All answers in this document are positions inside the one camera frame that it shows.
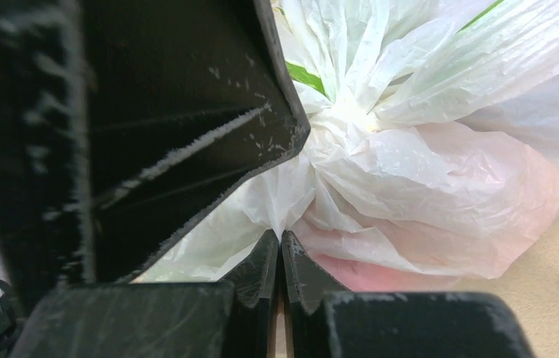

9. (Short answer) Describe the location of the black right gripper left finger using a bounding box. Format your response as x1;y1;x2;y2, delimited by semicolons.
11;231;279;358

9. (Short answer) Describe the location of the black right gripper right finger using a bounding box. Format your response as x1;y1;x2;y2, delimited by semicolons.
281;231;534;357

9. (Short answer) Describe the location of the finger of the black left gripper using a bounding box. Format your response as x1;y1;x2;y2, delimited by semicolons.
0;1;310;312

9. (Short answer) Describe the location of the white plastic bag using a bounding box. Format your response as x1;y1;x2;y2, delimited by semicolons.
139;1;559;291

